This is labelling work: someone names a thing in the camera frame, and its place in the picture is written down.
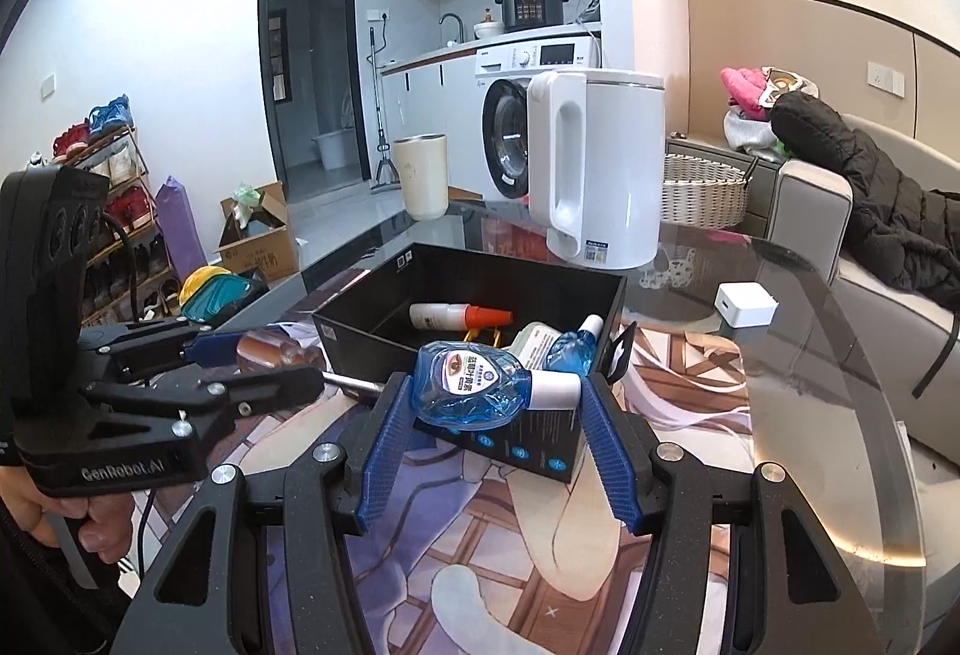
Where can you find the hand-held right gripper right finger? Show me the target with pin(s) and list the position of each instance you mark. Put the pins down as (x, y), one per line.
(609, 456)

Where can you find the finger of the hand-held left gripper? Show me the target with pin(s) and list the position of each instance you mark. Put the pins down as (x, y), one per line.
(214, 346)
(285, 381)

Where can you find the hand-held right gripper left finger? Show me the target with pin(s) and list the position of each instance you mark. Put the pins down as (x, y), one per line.
(382, 456)

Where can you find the black cardboard box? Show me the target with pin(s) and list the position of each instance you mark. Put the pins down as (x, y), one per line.
(360, 325)

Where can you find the blue eye drop bottle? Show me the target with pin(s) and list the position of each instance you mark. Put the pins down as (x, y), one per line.
(472, 392)
(570, 351)

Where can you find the green white packaging box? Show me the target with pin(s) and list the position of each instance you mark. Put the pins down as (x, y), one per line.
(534, 340)

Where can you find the white bottle with orange cap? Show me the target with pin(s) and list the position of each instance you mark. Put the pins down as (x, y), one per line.
(439, 316)

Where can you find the person's left hand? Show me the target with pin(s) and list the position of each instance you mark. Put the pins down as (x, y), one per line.
(97, 524)

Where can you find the stack of yellow teal containers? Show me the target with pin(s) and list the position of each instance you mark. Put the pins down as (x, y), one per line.
(217, 299)

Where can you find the brown cardboard box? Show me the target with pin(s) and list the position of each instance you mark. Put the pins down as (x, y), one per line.
(262, 257)

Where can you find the shoe rack with shoes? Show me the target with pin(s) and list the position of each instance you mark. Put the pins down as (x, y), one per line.
(120, 205)

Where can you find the purple rolled bag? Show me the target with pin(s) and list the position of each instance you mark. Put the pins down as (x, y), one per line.
(180, 227)

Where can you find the printed table mat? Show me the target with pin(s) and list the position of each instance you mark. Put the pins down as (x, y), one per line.
(480, 550)

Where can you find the green plastic bag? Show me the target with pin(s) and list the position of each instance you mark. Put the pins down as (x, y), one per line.
(246, 205)

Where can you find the small yellow plastic piece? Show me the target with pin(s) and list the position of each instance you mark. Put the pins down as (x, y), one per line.
(472, 334)

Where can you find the white charger cube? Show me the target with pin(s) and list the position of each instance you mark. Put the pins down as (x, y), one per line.
(742, 306)

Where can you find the white bucket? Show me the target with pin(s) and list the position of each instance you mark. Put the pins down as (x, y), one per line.
(334, 149)

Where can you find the flat mop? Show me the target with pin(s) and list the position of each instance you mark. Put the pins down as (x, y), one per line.
(382, 164)

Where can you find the beige cup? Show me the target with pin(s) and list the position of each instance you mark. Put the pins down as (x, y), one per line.
(420, 183)

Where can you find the white wicker basket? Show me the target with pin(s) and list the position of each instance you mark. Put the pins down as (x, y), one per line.
(705, 194)

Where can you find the white electric kettle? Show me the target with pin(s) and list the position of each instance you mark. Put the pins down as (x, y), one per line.
(622, 175)

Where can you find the white kitchen base cabinet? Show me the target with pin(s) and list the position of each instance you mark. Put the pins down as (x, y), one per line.
(427, 100)

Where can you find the light grey sofa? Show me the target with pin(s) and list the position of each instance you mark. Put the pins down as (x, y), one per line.
(810, 212)

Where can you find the white garment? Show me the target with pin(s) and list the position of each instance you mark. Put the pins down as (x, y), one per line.
(746, 134)

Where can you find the black puffer jacket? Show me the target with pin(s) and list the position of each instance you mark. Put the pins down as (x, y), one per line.
(885, 197)

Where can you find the pink garment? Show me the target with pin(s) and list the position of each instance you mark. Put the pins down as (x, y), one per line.
(742, 85)

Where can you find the kitchen faucet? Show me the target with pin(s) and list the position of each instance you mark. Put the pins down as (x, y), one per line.
(450, 21)

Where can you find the white washing machine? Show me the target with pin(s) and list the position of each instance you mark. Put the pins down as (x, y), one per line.
(525, 59)

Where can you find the white bowl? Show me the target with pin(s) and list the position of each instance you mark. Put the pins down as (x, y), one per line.
(487, 29)

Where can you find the black pressure cooker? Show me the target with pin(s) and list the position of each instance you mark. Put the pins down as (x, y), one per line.
(532, 6)

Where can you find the white light switch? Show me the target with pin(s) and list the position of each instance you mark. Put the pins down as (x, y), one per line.
(49, 85)

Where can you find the dark door frame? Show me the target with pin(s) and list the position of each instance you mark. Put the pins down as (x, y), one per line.
(266, 63)

